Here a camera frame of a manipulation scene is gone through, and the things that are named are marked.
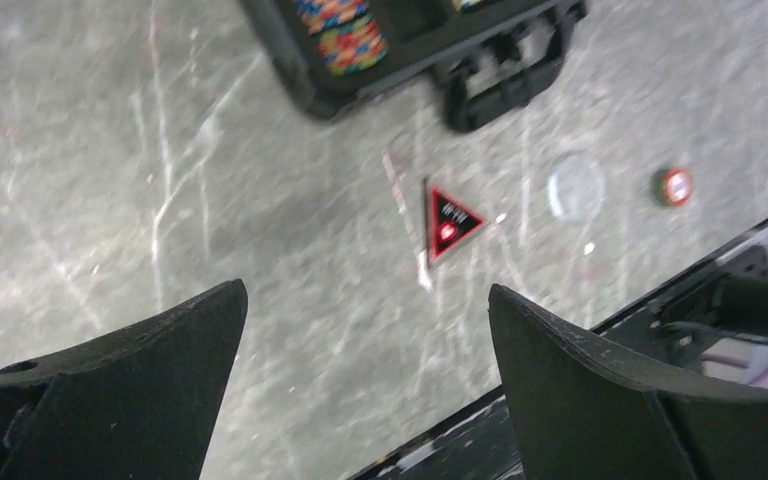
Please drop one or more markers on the multicolour poker chip stack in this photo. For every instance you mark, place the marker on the multicolour poker chip stack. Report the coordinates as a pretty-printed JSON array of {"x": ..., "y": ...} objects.
[{"x": 345, "y": 32}]

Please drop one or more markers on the red triangular dealer button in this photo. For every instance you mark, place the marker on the red triangular dealer button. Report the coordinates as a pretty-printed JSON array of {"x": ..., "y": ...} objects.
[{"x": 448, "y": 222}]

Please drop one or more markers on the clear round plastic disc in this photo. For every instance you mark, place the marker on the clear round plastic disc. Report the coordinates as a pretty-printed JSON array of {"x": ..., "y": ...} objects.
[{"x": 576, "y": 188}]

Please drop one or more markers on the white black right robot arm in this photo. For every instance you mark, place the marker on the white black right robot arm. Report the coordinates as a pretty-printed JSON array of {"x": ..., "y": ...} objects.
[{"x": 740, "y": 305}]

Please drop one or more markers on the black poker set case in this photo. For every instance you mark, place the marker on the black poker set case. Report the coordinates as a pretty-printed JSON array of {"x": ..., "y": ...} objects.
[{"x": 488, "y": 59}]

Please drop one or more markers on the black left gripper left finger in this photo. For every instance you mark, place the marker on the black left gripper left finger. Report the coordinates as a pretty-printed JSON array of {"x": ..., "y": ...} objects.
[{"x": 140, "y": 402}]

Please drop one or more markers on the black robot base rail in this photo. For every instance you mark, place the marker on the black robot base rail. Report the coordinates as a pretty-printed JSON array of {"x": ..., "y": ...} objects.
[{"x": 673, "y": 324}]

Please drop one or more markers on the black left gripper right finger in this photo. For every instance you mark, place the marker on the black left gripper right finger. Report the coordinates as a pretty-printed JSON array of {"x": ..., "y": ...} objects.
[{"x": 585, "y": 407}]

